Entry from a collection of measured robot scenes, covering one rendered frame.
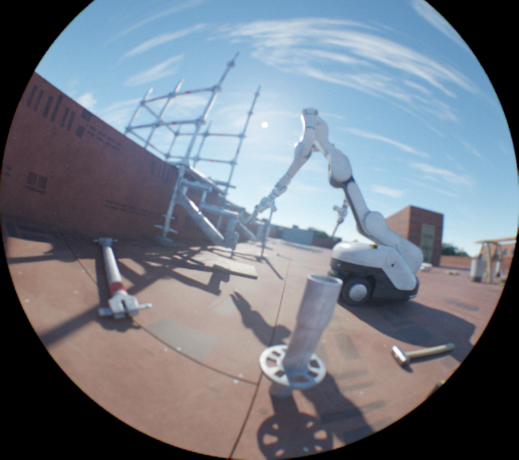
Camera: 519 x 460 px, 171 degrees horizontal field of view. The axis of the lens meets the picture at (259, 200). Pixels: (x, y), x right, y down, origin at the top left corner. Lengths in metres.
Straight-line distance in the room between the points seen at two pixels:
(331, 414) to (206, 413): 0.22
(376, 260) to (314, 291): 0.78
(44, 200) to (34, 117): 0.45
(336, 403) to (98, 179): 1.45
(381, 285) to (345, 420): 0.79
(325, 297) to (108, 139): 1.34
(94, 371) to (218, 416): 0.22
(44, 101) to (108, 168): 0.66
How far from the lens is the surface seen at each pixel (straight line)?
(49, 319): 0.51
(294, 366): 0.34
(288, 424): 0.38
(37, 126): 1.21
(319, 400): 0.44
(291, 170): 1.16
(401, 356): 0.64
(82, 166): 1.26
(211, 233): 1.37
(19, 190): 1.21
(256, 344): 0.54
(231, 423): 0.36
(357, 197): 1.22
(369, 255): 1.00
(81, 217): 1.31
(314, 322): 0.28
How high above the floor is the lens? 0.32
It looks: 10 degrees up
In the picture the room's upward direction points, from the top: 13 degrees clockwise
